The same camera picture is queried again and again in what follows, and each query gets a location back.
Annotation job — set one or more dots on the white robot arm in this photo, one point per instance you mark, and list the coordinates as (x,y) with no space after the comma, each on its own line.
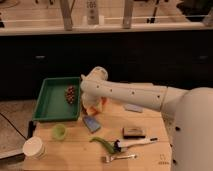
(192,110)

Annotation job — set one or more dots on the small green plastic cup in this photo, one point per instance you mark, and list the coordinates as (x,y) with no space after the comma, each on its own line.
(59,132)

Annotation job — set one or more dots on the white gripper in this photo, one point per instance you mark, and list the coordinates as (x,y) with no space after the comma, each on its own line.
(91,103)

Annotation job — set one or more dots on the dark brown rectangular block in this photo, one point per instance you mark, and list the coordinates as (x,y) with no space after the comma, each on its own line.
(133,132)

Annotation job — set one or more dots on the white paper cup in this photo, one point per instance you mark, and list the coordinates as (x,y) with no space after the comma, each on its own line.
(34,147)

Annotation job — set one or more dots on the blue sponge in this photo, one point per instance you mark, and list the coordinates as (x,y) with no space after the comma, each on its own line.
(91,123)

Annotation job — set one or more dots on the green plastic tray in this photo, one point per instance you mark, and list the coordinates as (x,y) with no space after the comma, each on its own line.
(52,104)

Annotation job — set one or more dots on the white remote control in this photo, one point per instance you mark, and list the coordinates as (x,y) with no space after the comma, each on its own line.
(92,12)

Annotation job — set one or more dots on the orange apple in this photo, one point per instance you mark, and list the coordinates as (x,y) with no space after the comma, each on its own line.
(101,104)

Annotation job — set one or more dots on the green chili pepper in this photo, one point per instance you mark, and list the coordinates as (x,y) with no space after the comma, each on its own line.
(105,144)

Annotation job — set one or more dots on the brown pine cone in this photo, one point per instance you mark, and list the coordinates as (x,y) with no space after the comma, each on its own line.
(70,94)

